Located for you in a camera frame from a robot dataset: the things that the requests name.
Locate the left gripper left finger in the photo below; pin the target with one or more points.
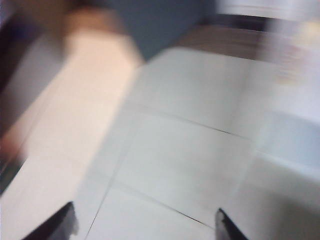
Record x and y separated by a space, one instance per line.
55 225

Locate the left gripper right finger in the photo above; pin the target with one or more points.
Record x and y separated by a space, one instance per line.
227 227

